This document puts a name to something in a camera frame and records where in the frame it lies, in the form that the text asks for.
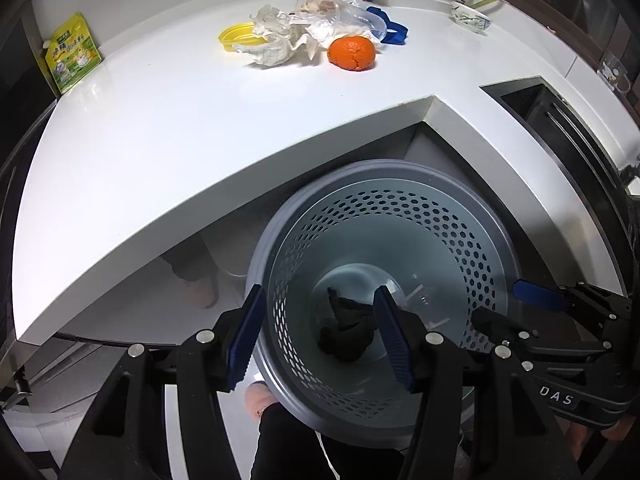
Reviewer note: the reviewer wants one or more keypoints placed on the clear plastic cup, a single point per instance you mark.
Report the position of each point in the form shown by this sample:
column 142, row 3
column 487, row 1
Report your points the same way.
column 365, row 22

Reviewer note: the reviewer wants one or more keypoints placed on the green yellow detergent pouch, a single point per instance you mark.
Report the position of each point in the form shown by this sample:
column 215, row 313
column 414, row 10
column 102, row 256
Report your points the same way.
column 70, row 55

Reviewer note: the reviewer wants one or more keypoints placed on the red patterned snack wrapper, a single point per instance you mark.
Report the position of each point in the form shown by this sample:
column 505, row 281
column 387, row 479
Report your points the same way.
column 320, row 4

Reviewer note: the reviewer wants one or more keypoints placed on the orange tangerine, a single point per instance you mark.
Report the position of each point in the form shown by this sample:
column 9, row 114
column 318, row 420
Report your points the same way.
column 351, row 53

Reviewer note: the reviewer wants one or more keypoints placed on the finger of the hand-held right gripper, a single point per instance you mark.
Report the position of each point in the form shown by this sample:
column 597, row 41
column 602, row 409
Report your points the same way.
column 505, row 327
column 532, row 293

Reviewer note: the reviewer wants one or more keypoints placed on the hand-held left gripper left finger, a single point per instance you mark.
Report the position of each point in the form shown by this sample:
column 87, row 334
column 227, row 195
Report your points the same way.
column 245, row 340

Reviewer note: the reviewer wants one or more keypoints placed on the person's right hand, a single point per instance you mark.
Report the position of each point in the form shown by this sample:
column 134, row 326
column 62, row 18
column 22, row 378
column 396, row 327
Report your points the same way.
column 580, row 440

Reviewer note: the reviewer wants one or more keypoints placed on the dark window frame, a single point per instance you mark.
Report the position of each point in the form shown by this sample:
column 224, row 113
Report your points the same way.
column 575, row 5

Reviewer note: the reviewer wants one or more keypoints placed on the glass mug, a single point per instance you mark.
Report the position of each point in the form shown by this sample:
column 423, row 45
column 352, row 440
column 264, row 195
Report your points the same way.
column 614, row 74

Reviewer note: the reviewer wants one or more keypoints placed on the black stove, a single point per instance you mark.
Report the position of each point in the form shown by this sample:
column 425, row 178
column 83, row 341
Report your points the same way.
column 20, row 90

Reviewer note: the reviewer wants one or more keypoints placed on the grey perforated trash bin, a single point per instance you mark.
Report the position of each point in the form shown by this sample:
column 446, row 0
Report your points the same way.
column 450, row 240

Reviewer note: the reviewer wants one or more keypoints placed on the black crumpled cloth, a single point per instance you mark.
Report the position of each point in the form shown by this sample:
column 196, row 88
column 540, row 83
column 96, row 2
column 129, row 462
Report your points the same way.
column 350, row 335

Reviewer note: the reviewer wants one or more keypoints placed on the clear plastic bag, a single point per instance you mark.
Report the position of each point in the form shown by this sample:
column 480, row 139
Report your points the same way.
column 322, row 27

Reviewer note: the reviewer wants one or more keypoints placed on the white patterned bowl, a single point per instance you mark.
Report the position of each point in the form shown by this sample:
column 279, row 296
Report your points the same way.
column 472, row 17

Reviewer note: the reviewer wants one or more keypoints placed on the yellow plastic lid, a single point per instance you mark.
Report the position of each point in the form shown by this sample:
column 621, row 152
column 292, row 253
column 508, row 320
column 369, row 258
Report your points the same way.
column 235, row 35

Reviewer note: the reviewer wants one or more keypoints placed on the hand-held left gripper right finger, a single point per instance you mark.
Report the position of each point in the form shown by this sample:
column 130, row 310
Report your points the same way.
column 395, row 340

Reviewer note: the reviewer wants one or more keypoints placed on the white paper towel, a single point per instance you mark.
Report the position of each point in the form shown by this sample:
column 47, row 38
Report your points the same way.
column 272, row 42

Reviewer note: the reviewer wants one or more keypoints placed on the black sink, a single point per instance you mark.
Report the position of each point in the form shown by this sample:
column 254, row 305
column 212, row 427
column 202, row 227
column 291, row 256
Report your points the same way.
column 565, row 130

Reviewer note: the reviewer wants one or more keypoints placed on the person's black trouser leg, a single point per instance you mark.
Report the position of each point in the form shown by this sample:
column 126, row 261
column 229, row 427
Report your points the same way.
column 300, row 445

